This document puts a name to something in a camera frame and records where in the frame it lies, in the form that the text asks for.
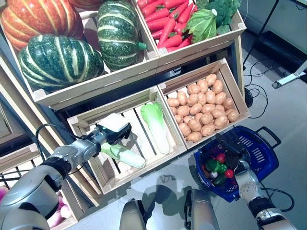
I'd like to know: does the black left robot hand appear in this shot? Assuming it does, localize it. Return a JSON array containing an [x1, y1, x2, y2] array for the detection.
[[97, 113, 132, 146]]

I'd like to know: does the napa cabbage toy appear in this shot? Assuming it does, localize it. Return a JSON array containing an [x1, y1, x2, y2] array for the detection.
[[100, 142, 146, 168], [140, 102, 171, 154]]

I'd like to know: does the blue plastic shopping basket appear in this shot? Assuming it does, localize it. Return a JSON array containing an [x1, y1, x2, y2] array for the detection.
[[193, 126, 282, 202]]

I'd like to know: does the wooden slatted crate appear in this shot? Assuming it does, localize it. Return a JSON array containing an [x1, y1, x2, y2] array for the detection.
[[66, 86, 188, 195]]

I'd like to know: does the large wooden pumpkin crate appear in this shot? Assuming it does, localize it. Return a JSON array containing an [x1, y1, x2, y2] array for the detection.
[[0, 0, 160, 111]]

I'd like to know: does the tan toy potato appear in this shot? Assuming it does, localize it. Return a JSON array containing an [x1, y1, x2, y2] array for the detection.
[[197, 79, 208, 93], [205, 73, 218, 87], [178, 122, 191, 137], [167, 97, 180, 108], [186, 131, 202, 142], [200, 123, 216, 137], [212, 80, 224, 95], [177, 91, 188, 105], [187, 84, 201, 95], [214, 115, 230, 130], [227, 109, 240, 122]]

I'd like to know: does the dark green striped pumpkin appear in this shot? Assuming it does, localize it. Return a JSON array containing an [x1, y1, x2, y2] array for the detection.
[[18, 34, 105, 93]]

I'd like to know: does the silver left robot leg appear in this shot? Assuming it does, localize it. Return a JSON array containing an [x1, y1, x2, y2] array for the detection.
[[119, 198, 149, 230]]

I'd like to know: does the silver robot leg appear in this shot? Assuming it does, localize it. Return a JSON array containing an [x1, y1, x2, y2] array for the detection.
[[185, 188, 220, 230], [119, 198, 149, 230]]

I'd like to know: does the green striped pumpkin with stem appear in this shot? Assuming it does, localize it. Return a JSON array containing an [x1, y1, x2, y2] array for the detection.
[[97, 0, 147, 71]]

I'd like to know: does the wooden potato crate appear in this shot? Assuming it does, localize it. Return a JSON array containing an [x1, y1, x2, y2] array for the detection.
[[157, 57, 251, 150]]

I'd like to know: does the purple toy onion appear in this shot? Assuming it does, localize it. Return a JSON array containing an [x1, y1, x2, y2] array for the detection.
[[47, 210, 64, 228], [59, 198, 72, 219]]

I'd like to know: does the wooden onion crate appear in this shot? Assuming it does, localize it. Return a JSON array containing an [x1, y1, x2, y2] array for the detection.
[[0, 143, 81, 230]]

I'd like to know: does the red plastic carrot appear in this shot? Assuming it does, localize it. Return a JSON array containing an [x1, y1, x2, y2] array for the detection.
[[177, 2, 195, 24], [157, 34, 183, 49], [164, 0, 190, 10], [141, 0, 166, 18], [144, 8, 170, 23], [146, 16, 172, 31], [157, 18, 176, 46]]

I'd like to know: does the bumpy green toy vegetable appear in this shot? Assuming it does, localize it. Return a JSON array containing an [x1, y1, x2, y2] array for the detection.
[[205, 159, 220, 173]]

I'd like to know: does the wooden carrot crate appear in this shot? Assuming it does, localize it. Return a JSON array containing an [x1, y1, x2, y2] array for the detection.
[[134, 0, 247, 72]]

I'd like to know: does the silver right robot leg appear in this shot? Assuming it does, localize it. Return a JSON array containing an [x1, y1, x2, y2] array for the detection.
[[185, 188, 220, 230]]

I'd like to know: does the orange striped pumpkin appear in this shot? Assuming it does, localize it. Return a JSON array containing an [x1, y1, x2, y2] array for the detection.
[[68, 0, 104, 11], [0, 0, 84, 51]]

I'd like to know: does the light green leafy cabbage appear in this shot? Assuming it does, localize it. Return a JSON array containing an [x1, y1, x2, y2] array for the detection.
[[183, 9, 218, 44]]

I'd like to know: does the black round floor base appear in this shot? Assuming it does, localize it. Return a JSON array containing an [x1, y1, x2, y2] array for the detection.
[[244, 87, 254, 108]]

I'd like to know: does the dark green broccoli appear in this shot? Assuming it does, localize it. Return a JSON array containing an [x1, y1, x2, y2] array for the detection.
[[196, 0, 241, 35]]

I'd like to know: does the black tripod stand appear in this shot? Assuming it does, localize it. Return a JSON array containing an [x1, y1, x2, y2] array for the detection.
[[242, 0, 279, 71]]

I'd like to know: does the white office desk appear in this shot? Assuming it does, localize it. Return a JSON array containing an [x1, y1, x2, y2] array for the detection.
[[241, 0, 307, 90]]

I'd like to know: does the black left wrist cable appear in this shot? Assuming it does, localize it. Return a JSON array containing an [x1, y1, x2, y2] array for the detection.
[[35, 123, 96, 168]]

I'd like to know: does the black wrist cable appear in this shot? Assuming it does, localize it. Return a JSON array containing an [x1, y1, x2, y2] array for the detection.
[[35, 123, 96, 168], [260, 188, 295, 213]]

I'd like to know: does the wooden display shelf frame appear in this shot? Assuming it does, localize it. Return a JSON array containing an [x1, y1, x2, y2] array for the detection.
[[0, 28, 246, 221]]

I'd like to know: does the black floor cable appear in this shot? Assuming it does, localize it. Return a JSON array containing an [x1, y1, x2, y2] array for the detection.
[[243, 40, 269, 119]]

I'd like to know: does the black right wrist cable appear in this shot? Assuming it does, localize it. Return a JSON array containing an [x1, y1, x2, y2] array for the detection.
[[260, 188, 295, 213]]

